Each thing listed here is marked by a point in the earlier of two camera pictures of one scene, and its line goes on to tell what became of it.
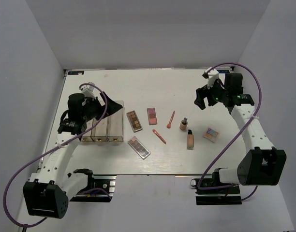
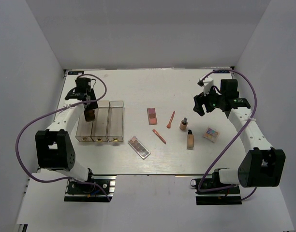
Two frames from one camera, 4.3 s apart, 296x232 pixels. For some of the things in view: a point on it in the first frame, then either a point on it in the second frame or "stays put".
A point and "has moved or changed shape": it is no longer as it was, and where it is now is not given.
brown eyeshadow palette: (134, 121) has moved or changed shape
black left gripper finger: (111, 107) -> (92, 105)
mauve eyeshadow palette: (138, 148) stays put
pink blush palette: (152, 117) stays put
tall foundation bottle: (190, 140) stays put
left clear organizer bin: (87, 137) stays put
